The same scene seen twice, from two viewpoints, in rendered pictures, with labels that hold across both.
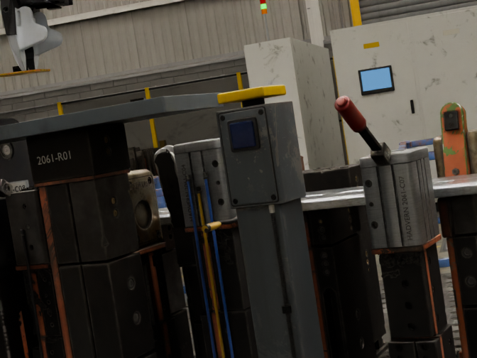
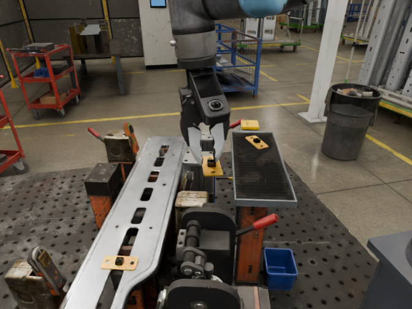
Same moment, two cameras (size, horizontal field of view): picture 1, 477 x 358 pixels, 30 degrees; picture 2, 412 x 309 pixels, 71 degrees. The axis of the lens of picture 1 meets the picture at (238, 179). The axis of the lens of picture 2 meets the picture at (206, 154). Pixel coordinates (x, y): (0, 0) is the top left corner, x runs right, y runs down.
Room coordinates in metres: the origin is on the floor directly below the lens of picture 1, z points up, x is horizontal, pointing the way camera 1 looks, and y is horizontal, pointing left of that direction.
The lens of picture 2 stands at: (1.57, 0.75, 1.56)
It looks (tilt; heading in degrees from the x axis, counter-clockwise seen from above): 29 degrees down; 244
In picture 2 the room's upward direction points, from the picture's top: straight up
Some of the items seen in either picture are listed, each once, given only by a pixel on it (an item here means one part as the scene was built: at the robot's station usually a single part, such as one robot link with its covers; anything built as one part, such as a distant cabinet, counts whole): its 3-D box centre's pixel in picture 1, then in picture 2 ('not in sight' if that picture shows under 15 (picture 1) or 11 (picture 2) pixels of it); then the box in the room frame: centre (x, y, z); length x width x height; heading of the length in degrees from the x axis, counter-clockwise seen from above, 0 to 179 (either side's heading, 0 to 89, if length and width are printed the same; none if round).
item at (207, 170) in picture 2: (20, 69); (211, 164); (1.34, 0.30, 1.25); 0.08 x 0.04 x 0.01; 70
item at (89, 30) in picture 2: not in sight; (96, 53); (0.99, -5.29, 0.57); 1.86 x 0.90 x 1.14; 80
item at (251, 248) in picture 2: (102, 300); (250, 224); (1.15, 0.20, 0.92); 0.10 x 0.08 x 0.45; 61
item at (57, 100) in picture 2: not in sight; (49, 80); (1.82, -3.90, 0.49); 0.81 x 0.46 x 0.97; 65
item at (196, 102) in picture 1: (74, 123); (257, 161); (1.15, 0.20, 1.16); 0.37 x 0.14 x 0.02; 61
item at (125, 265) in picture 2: not in sight; (119, 261); (1.55, 0.24, 1.01); 0.08 x 0.04 x 0.01; 151
